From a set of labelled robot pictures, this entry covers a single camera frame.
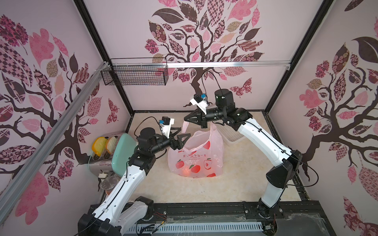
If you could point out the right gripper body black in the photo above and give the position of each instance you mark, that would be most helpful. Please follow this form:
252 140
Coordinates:
202 117

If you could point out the pale bread slice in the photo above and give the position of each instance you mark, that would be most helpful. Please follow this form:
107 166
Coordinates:
111 144

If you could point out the pink printed plastic bag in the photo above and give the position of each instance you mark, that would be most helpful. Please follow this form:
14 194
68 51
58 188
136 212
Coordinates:
202 154

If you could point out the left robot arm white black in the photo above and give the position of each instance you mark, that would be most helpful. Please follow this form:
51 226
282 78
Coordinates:
112 218

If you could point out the white slotted cable duct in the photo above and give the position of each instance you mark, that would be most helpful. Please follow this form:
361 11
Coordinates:
193 229

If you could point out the black wire wall basket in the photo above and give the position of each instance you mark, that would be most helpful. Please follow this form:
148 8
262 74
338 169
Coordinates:
136 72

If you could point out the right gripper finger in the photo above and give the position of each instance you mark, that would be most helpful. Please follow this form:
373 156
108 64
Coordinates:
203 124
193 117

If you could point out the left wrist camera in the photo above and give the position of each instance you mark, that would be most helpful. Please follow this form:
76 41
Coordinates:
166 125

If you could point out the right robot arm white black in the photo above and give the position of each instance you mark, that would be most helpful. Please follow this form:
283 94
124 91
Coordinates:
284 160

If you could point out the silver toaster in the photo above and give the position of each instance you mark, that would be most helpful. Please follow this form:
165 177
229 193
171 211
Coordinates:
103 164

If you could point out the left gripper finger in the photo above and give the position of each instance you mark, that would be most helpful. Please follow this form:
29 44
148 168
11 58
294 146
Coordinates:
182 139
174 131

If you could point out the white perforated plastic basket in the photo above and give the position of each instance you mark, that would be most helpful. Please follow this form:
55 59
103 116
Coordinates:
229 135

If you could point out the yellow toast slice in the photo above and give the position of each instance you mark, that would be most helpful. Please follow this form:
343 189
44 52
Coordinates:
99 146

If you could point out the aluminium rail back wall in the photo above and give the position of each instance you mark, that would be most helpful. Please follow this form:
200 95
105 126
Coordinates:
210 64

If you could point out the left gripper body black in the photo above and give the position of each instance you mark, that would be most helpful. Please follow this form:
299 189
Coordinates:
172 144

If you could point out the mint green cutting board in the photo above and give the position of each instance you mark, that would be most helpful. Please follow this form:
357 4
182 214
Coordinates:
124 150

